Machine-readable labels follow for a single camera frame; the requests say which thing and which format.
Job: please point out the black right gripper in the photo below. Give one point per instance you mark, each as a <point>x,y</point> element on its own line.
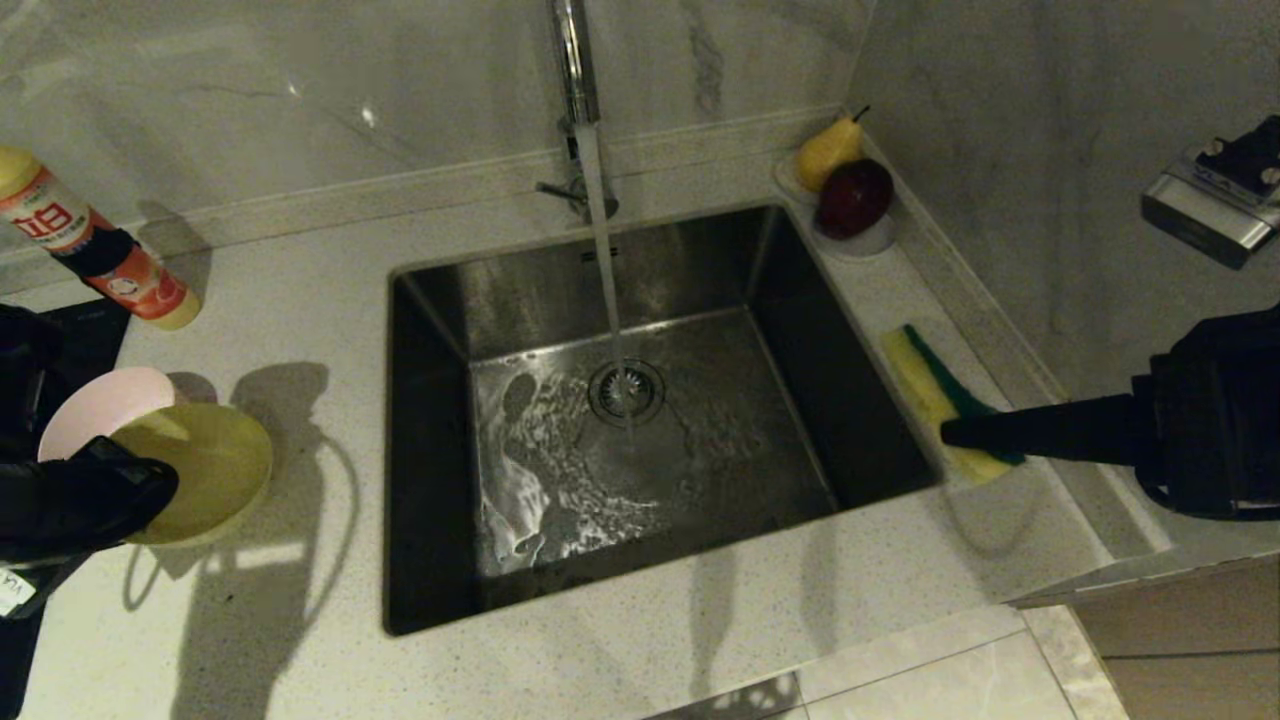
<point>1215,420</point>

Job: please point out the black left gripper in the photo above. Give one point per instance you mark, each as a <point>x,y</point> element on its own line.
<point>40,520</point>

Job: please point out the pink plastic bowl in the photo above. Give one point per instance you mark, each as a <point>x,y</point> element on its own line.
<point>100,405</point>

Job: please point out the yellow plastic bowl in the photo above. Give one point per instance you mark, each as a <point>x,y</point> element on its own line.
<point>220,470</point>

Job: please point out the green and yellow sponge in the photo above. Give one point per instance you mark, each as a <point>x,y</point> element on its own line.
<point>920,375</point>

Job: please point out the orange yellow detergent bottle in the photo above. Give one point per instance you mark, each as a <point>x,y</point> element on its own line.
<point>70,225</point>

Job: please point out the chrome faucet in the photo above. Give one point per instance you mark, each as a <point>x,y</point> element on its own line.
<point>578,70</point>

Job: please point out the stainless steel sink basin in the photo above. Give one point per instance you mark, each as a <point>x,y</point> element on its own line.
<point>750,470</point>

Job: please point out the black glass cooktop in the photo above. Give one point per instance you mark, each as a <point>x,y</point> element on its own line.
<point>90,335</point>

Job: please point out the light wood cabinet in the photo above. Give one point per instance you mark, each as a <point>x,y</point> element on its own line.
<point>1200,650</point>

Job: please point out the small white dish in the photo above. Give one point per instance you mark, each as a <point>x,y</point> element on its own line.
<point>786,178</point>
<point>870,247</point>

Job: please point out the dark red apple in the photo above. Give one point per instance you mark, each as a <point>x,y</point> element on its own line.
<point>855,198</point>

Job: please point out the yellow pear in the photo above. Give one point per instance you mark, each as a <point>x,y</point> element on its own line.
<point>825,155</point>

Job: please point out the round metal drain strainer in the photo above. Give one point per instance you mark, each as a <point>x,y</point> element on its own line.
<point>647,392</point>

